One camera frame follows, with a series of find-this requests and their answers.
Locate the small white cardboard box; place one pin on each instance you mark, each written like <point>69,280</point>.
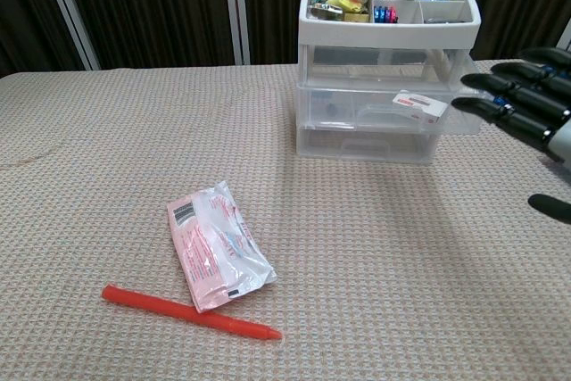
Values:
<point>421,106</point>

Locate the clear plastic drawer organizer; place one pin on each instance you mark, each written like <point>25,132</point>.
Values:
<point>388,33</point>

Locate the black pleated curtain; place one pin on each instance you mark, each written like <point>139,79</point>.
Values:
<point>156,6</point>

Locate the pink white plastic packet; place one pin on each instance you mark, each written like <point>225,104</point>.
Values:
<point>214,247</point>

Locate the coloured metal carabiners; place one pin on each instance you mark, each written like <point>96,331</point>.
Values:
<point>384,14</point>

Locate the yellow plastic toy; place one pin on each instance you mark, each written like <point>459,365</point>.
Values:
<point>343,4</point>

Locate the red pen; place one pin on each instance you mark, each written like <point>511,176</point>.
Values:
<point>178,309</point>

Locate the clear plastic drawer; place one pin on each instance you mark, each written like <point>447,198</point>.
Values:
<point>348,144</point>
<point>357,97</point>

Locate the beige woven tablecloth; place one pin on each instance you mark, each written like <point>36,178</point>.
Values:
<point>134,153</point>

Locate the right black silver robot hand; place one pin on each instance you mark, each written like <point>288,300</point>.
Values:
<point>531,104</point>

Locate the grey aluminium frame post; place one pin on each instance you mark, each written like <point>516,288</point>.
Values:
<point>71,15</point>
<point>236,10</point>
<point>563,37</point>

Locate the foil wrapped candy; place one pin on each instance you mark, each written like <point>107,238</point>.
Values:
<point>325,11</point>

